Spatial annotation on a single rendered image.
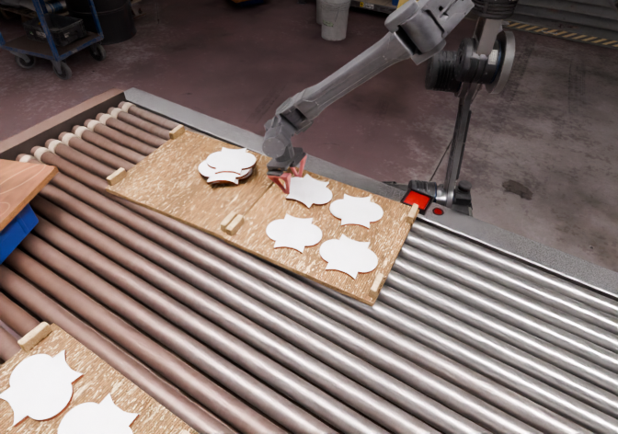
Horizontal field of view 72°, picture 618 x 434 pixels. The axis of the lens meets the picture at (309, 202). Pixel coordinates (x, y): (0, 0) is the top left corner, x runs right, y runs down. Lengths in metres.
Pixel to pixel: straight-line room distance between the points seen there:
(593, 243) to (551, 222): 0.24
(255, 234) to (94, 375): 0.46
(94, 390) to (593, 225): 2.67
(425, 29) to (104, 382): 0.91
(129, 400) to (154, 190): 0.60
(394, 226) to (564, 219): 1.89
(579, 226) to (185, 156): 2.29
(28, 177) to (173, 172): 0.36
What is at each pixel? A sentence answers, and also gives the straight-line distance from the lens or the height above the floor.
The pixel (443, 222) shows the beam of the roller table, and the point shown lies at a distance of 1.23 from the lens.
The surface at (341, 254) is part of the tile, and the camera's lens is 1.06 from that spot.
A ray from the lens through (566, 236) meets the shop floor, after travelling 2.83.
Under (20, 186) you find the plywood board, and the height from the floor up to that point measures 1.04.
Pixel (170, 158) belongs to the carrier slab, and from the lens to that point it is 1.40.
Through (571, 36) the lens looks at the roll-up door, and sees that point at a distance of 5.63.
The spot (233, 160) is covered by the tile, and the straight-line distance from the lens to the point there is 1.28.
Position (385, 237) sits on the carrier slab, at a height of 0.94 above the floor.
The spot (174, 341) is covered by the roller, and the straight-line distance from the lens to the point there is 0.98.
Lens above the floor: 1.74
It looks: 42 degrees down
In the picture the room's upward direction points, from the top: 2 degrees clockwise
